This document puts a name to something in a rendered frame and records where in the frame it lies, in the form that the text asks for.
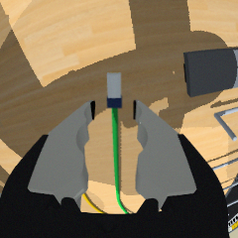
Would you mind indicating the green cable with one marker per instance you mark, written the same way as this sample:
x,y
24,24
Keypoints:
x,y
115,154

